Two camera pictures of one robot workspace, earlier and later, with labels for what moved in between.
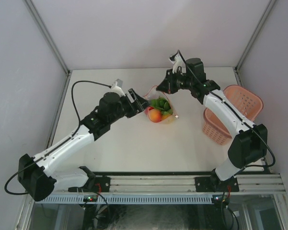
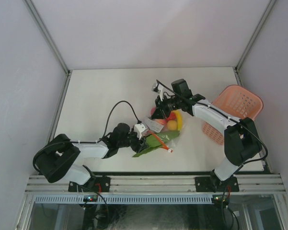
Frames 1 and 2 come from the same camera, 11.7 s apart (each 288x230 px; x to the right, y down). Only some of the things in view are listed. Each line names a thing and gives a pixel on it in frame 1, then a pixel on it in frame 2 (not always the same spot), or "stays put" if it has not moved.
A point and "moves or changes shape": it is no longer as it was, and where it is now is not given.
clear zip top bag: (159, 109) moves or changes shape
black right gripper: (167, 86) -> (160, 106)
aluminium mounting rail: (138, 185) stays put
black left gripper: (140, 104) -> (137, 147)
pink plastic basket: (248, 102) stays put
